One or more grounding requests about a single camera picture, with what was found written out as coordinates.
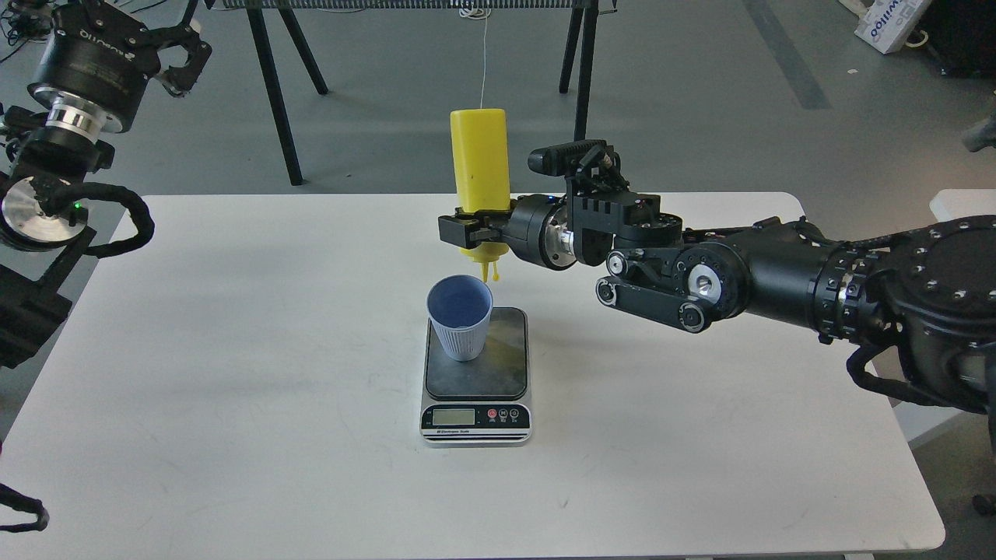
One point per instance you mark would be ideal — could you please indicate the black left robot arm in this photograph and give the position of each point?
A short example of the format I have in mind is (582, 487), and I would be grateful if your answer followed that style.
(47, 204)

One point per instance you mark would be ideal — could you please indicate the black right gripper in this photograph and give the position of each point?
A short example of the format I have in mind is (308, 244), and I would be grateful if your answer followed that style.
(597, 213)

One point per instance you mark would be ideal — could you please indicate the black digital kitchen scale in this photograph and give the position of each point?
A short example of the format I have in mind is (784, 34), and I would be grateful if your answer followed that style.
(483, 402)

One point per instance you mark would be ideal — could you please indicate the white side table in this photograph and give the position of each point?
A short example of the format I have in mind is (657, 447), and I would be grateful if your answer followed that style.
(952, 203)

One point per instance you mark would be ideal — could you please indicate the black trestle table frame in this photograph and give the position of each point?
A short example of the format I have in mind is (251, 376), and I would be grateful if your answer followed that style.
(368, 103)

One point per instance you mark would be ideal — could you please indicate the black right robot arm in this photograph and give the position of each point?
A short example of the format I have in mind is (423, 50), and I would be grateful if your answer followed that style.
(918, 305)

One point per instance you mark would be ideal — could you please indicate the yellow squeeze bottle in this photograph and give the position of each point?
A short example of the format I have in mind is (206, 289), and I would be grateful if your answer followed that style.
(480, 159)

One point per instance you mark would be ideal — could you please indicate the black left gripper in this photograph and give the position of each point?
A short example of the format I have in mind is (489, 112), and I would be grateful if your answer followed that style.
(104, 55)

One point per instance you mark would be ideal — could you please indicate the blue ribbed plastic cup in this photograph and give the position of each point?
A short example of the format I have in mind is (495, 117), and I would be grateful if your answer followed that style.
(460, 308)

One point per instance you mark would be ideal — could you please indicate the white cardboard box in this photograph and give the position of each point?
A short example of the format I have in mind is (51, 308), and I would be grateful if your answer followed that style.
(886, 25)

